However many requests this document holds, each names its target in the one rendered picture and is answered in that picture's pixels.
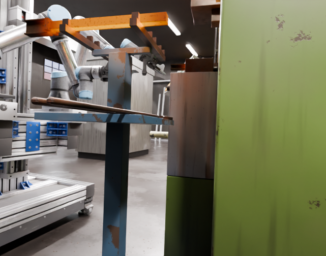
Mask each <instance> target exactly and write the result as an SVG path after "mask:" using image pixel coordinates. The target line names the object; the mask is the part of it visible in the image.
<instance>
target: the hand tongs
mask: <svg viewBox="0 0 326 256"><path fill-rule="evenodd" d="M31 103H32V104H34V105H40V106H48V107H57V108H66V109H74V110H83V111H92V112H100V113H109V114H134V115H145V116H151V117H157V118H163V119H169V120H173V117H168V116H158V115H155V114H149V113H143V112H137V111H131V110H125V109H119V108H114V107H107V106H101V105H95V104H89V103H84V102H78V101H72V100H65V99H60V98H54V97H48V98H47V99H44V98H37V97H33V98H32V99H31Z"/></svg>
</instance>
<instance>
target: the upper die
mask: <svg viewBox="0 0 326 256"><path fill-rule="evenodd" d="M220 6H221V2H217V3H216V0H191V11H192V16H193V21H194V25H202V24H211V23H212V22H211V20H212V9H220Z"/></svg>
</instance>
